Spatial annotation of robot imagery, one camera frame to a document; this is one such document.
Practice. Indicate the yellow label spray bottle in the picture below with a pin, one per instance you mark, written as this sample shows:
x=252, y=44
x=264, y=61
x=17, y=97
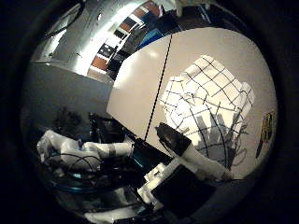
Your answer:
x=267, y=130

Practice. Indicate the blue chair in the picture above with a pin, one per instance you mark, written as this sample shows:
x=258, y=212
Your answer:
x=149, y=38

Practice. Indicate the shelving with orange panels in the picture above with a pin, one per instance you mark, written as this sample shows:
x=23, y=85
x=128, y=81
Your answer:
x=124, y=28

